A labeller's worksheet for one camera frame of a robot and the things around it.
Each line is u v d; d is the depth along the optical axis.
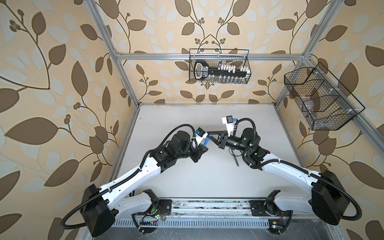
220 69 0.83
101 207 0.38
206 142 0.70
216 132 0.67
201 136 0.64
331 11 0.72
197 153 0.63
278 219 0.72
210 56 0.91
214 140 0.68
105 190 0.41
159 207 0.74
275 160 0.54
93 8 0.72
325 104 0.73
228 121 0.65
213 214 0.74
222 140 0.63
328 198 0.41
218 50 0.91
